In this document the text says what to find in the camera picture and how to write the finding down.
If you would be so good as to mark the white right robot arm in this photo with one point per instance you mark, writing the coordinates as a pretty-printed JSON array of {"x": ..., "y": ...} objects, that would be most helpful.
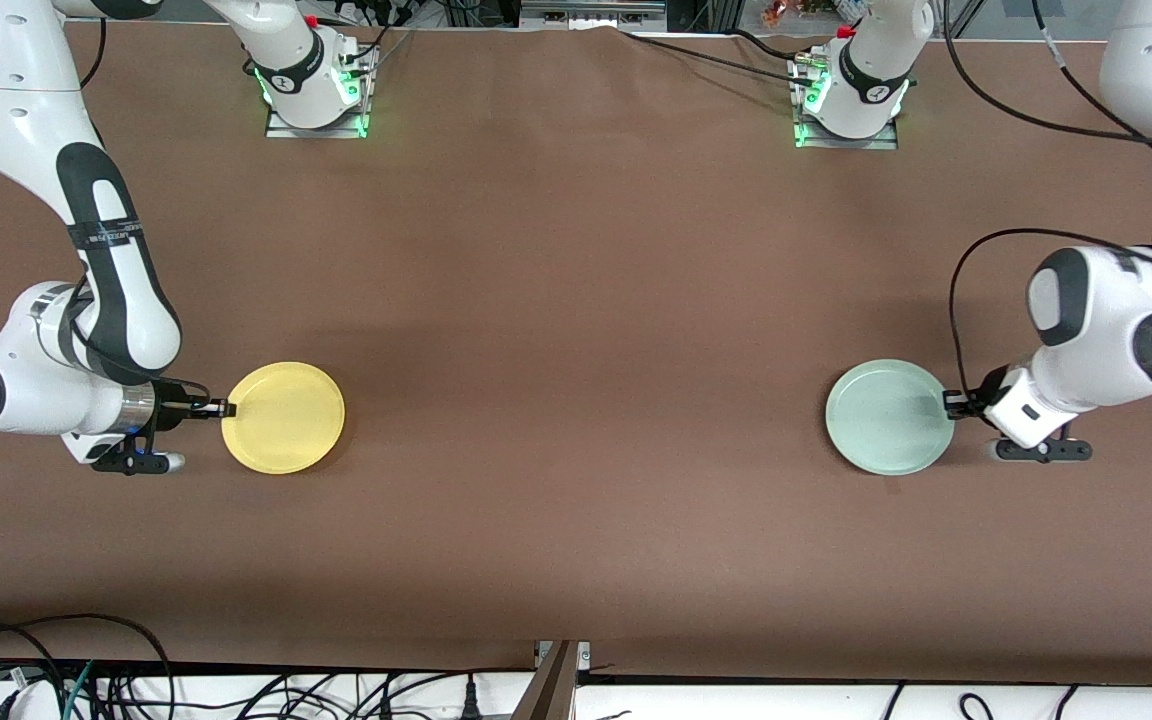
[{"x": 6, "y": 60}]

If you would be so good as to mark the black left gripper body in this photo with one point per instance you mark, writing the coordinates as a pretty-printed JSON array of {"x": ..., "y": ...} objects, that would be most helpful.
[{"x": 982, "y": 395}]

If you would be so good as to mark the pale green plate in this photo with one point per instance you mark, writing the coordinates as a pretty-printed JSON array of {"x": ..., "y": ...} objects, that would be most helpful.
[{"x": 886, "y": 418}]

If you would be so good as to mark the yellow plate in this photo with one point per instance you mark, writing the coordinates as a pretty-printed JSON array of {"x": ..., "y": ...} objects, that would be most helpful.
[{"x": 284, "y": 418}]

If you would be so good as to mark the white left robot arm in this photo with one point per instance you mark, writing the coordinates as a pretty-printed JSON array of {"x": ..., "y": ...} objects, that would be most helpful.
[{"x": 1096, "y": 320}]

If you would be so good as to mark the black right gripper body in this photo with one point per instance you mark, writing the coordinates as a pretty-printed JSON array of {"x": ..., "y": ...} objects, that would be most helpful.
[{"x": 172, "y": 407}]

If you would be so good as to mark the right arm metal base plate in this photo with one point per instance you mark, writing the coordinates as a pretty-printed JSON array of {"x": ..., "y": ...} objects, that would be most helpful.
[{"x": 281, "y": 128}]

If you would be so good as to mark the large table cover sheet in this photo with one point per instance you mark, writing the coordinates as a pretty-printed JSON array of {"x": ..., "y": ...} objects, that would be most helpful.
[{"x": 576, "y": 300}]

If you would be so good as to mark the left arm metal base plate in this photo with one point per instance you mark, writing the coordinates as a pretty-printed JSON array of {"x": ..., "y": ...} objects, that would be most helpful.
[{"x": 886, "y": 142}]

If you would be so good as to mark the aluminium profile post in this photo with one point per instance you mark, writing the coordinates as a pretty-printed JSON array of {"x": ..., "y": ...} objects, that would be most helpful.
[{"x": 556, "y": 685}]

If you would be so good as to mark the black power plug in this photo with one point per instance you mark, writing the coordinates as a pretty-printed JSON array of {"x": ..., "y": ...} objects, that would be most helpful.
[{"x": 471, "y": 700}]

